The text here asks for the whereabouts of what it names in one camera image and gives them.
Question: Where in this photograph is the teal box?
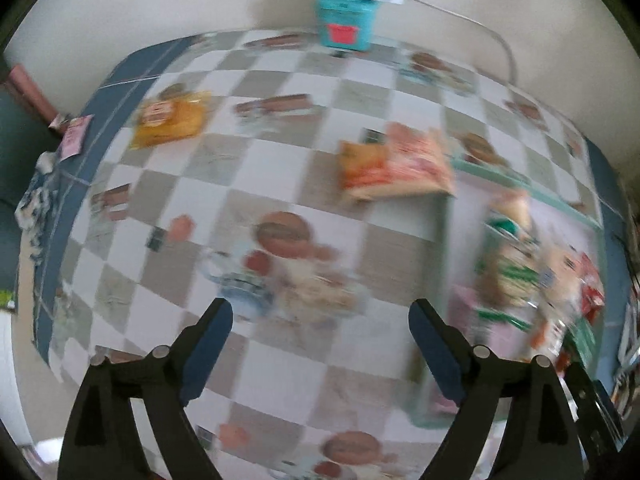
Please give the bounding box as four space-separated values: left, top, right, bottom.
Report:
314 0 383 52

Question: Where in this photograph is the green white cracker packet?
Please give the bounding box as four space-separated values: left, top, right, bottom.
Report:
475 210 543 331

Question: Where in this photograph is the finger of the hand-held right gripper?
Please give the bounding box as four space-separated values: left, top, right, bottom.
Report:
566 361 627 462

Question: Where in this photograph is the round bun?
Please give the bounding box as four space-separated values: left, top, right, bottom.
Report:
537 240 583 341

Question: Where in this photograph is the white power cable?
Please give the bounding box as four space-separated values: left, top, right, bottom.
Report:
405 0 518 83

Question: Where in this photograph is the pink board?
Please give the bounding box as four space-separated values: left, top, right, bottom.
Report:
7 62 66 131

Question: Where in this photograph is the white tray with teal rim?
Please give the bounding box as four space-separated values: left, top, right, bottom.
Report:
407 152 608 428

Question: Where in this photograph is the white calligraphy snack packet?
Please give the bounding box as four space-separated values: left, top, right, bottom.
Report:
487 190 533 231

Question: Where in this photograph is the orange cream long snack packet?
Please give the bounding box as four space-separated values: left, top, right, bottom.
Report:
337 122 458 206

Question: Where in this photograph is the dark furniture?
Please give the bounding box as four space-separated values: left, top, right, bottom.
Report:
0 80 51 211

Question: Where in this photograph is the checkered printed tablecloth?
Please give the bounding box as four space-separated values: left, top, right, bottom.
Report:
15 30 631 480

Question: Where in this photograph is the crumpled blue white wrapper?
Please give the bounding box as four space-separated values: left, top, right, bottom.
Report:
15 152 58 261

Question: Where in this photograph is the large red snack packet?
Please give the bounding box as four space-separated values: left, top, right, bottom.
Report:
575 252 607 318

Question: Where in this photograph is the small pink candy packet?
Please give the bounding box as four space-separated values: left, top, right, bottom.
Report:
52 114 93 161

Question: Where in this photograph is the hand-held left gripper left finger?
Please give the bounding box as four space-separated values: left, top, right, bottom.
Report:
56 297 235 480

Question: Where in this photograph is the yellow cake packet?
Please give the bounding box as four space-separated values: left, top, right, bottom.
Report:
129 91 213 150

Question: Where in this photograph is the dark green snack packet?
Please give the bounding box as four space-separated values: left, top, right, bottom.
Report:
567 310 603 378

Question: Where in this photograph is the pink snack packet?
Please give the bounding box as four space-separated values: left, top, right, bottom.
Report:
447 282 531 361

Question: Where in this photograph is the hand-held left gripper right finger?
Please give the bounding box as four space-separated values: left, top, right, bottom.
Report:
407 298 586 480

